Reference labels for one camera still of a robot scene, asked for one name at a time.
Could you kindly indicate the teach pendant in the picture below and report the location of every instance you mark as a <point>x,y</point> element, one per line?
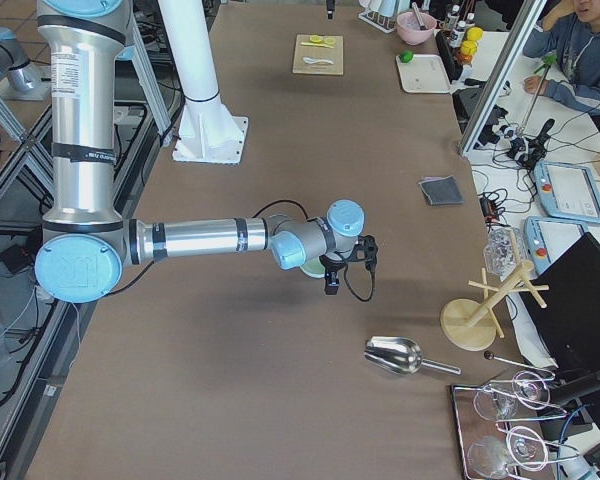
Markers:
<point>567,191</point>
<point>549,238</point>

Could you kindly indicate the wooden mug tree stand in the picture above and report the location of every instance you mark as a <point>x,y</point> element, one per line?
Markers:
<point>473,326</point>

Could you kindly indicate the white plastic spoon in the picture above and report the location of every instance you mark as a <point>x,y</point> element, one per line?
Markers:
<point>317,61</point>

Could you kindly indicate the cream rabbit tray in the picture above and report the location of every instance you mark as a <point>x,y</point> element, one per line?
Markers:
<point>423,74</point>

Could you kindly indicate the teach pendant near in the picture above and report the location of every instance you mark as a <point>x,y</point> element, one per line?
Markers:
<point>549,238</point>

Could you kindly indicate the bamboo cutting board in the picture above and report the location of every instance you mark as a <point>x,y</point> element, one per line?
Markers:
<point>336,54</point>

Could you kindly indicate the metal scoop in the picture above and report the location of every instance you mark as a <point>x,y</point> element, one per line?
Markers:
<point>402,355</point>

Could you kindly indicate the yellow plastic knife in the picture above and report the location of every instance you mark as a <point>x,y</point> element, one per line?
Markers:
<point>317,44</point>

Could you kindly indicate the green lime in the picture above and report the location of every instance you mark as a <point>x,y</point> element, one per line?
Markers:
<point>406,56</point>

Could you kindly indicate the light green bowl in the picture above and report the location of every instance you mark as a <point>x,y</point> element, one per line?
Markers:
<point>313,268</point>

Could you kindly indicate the pink bowl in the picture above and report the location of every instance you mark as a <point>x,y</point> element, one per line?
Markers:
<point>408,27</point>

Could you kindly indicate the white support pole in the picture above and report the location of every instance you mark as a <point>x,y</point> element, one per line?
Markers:
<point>188,37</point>

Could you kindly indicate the black glass rack tray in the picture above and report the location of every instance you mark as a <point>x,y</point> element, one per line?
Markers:
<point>498,428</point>

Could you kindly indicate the metal muddler tube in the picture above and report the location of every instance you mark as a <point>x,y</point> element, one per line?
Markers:
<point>419,16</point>

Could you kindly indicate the black monitor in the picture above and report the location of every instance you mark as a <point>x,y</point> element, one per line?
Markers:
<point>569,324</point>

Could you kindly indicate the seated person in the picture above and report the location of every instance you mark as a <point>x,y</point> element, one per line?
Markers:
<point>570,30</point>

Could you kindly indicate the aluminium frame post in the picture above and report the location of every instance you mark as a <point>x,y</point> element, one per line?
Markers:
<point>512,48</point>

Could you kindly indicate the white pole base plate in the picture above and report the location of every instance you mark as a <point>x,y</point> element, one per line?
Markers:
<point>212,136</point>

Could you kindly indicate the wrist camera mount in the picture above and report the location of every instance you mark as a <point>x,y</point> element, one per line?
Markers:
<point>365,250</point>

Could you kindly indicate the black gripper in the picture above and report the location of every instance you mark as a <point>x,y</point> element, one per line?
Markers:
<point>329,8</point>
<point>332,268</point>

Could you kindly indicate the grey folded cloth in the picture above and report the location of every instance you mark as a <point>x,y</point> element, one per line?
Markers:
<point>439,191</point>

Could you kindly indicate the teach pendant far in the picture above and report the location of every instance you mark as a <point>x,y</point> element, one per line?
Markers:
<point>567,191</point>

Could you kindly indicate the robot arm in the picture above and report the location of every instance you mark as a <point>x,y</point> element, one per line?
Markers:
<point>86,242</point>
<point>5,55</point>

